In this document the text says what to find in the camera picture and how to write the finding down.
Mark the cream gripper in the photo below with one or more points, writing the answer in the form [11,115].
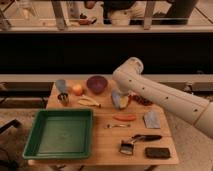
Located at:
[124,102]

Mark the blue sponge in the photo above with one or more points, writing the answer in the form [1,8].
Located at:
[115,99]

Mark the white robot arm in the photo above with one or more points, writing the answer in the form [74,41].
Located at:
[195,110]

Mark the black rectangular sponge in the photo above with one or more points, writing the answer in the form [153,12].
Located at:
[157,153]

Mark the small metal cup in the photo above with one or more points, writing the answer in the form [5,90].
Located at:
[63,99]

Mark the blue plastic cup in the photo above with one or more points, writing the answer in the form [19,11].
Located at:
[61,86]

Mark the orange carrot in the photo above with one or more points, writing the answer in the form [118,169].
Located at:
[125,118]

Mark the bunch of dark grapes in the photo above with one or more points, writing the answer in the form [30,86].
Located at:
[141,100]

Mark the grey blue cloth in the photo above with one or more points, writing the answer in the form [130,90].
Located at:
[151,120]

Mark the purple bowl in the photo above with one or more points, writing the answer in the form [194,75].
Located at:
[97,84]

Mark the wooden table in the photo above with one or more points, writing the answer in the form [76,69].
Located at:
[106,141]

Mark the yellow banana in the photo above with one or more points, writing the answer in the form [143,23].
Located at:
[88,101]

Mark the orange apple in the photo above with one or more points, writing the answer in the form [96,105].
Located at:
[77,89]

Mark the green plastic tray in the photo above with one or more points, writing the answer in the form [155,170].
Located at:
[60,134]

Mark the seated person in background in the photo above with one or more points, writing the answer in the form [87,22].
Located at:
[122,12]

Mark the metal railing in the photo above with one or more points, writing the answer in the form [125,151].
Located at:
[44,19]

